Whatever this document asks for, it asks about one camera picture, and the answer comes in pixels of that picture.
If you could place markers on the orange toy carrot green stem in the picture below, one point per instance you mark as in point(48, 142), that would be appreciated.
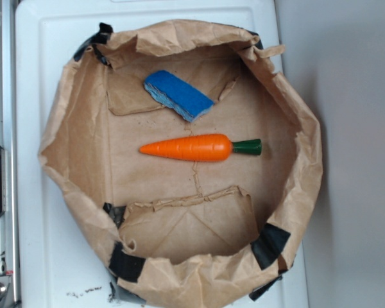
point(202, 148)

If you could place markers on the blue sponge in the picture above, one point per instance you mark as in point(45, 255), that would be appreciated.
point(174, 93)

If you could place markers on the brown paper bag bin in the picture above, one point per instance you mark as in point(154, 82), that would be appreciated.
point(178, 233)

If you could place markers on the white plastic tray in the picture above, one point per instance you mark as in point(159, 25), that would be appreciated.
point(58, 267)

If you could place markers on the aluminium frame rail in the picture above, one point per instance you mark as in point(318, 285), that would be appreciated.
point(10, 274)

